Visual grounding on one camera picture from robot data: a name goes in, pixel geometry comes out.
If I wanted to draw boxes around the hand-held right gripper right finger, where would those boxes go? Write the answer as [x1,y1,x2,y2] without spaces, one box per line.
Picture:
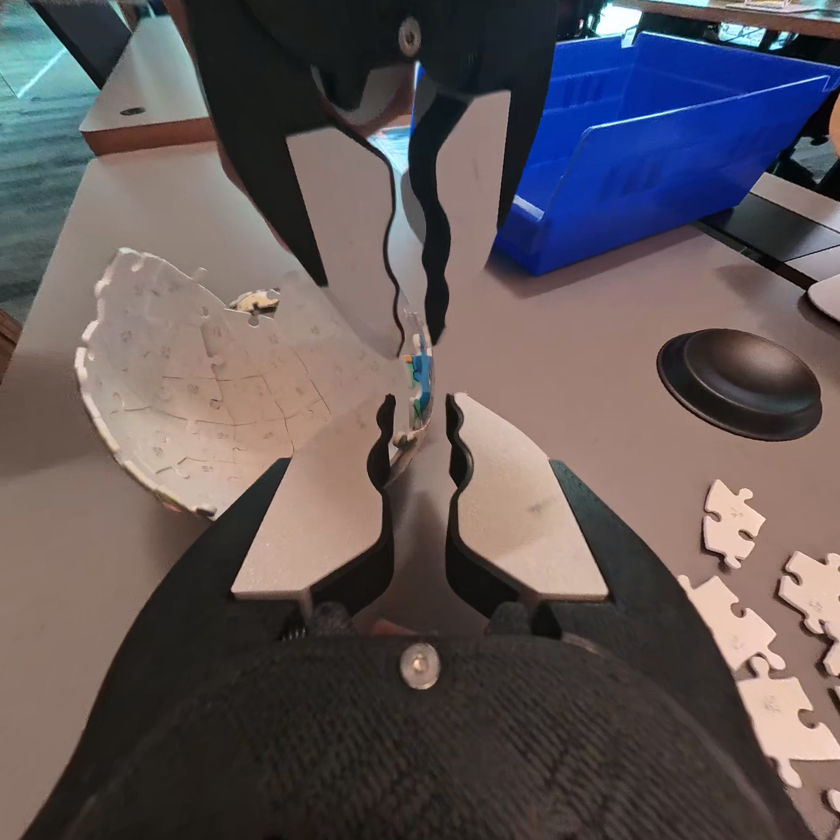
[444,392,611,621]

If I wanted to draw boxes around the unfinished white puzzle ball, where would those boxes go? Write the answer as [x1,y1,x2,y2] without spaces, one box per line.
[74,247,437,519]

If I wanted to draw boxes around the white monitor stand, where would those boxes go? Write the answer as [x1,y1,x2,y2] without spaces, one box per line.
[806,274,840,324]

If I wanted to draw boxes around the blue plastic bin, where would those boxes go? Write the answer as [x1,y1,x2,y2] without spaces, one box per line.
[410,31,840,277]

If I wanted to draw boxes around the dark brown wooden furniture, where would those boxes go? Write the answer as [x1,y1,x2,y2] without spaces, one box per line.
[0,310,25,385]

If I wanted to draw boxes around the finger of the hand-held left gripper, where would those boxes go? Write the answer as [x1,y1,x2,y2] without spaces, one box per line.
[407,91,513,347]
[285,125,404,360]

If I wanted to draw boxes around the pile of white puzzle pieces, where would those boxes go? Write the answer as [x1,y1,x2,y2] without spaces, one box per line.
[678,479,840,815]

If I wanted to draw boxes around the light blue object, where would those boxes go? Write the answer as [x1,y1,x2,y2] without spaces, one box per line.
[367,126,412,177]

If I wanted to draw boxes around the black round ball stand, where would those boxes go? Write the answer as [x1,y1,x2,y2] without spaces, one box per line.
[656,328,823,442]

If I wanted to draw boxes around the brown wooden table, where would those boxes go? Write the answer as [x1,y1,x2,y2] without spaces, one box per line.
[623,0,840,40]

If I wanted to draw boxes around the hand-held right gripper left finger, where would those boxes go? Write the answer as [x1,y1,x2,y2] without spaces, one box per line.
[231,392,397,619]

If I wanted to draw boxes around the black table leg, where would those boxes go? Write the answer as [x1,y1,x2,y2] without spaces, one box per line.
[26,0,132,89]

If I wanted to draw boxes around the white desk with wooden edge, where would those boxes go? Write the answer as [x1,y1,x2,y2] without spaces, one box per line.
[79,13,221,158]

